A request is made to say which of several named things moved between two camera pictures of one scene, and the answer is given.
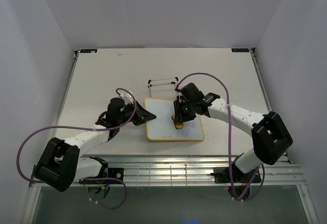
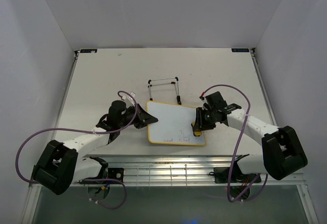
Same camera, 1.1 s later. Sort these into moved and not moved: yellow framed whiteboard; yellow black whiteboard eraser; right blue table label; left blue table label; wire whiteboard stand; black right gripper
Moved: yellow framed whiteboard; yellow black whiteboard eraser; black right gripper
Not moved: right blue table label; left blue table label; wire whiteboard stand
